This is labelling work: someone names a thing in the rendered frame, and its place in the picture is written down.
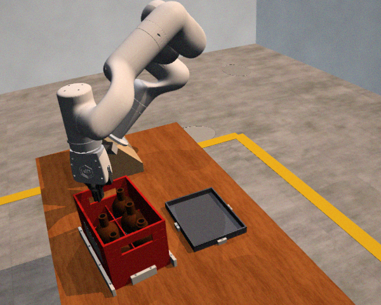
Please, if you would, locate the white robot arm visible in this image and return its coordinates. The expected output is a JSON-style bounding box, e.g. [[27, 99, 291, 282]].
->
[[57, 0, 206, 155]]

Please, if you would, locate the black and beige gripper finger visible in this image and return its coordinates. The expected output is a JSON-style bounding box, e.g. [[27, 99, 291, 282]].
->
[[95, 171, 113, 202], [84, 183, 97, 202]]

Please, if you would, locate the red crate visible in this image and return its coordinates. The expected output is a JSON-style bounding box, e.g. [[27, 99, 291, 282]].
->
[[76, 180, 171, 290]]

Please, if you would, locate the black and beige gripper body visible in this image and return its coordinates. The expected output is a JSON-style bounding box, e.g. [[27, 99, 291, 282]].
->
[[70, 144, 112, 185]]

